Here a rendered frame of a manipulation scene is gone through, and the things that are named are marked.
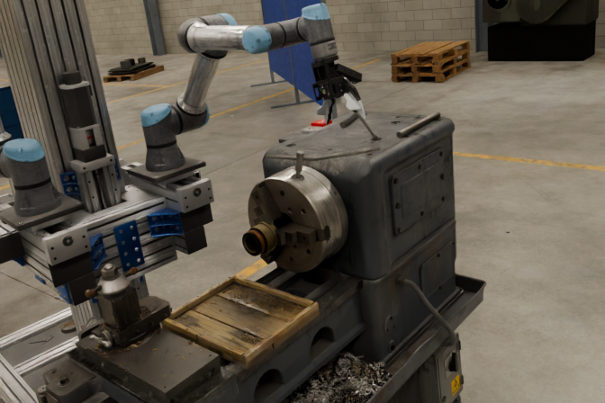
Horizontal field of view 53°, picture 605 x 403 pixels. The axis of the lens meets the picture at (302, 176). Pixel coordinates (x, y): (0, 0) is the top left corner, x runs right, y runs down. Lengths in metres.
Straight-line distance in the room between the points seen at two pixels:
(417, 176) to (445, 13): 10.53
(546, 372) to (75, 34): 2.41
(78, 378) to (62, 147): 0.96
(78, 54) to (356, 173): 1.12
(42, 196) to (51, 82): 0.43
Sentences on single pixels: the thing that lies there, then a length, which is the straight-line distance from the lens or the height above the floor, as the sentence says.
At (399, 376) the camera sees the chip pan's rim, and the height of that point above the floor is 0.57.
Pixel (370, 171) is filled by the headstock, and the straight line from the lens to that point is 1.82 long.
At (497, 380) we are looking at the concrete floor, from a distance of 2.98.
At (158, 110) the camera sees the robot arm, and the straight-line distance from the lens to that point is 2.33.
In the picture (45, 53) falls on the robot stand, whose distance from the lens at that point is 2.33.
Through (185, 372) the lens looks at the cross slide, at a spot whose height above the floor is 0.97.
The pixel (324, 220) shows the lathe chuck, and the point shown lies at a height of 1.12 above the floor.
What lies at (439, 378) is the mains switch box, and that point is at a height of 0.34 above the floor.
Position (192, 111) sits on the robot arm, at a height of 1.36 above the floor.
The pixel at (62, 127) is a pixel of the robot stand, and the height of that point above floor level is 1.38.
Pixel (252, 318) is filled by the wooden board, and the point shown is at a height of 0.89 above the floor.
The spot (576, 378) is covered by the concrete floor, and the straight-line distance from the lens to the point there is 3.05.
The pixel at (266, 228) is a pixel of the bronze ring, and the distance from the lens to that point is 1.79.
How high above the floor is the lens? 1.82
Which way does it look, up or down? 19 degrees down
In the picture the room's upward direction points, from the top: 7 degrees counter-clockwise
